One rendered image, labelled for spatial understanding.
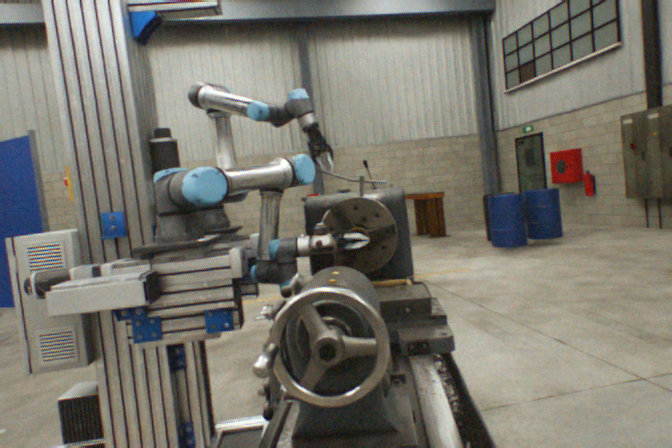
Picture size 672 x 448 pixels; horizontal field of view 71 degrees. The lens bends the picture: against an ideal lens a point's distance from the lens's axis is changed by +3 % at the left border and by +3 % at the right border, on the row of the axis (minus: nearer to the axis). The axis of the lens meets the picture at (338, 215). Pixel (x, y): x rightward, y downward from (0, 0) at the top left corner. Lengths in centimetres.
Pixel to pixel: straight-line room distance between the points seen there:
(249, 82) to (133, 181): 1064
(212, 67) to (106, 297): 1111
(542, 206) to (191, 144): 809
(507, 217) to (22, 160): 698
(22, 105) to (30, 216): 669
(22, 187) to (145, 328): 518
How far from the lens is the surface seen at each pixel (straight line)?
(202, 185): 141
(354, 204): 183
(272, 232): 177
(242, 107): 189
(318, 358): 57
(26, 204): 668
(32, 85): 1309
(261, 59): 1244
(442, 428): 85
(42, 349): 192
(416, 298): 122
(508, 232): 828
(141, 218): 177
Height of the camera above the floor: 127
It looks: 3 degrees down
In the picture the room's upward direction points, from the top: 6 degrees counter-clockwise
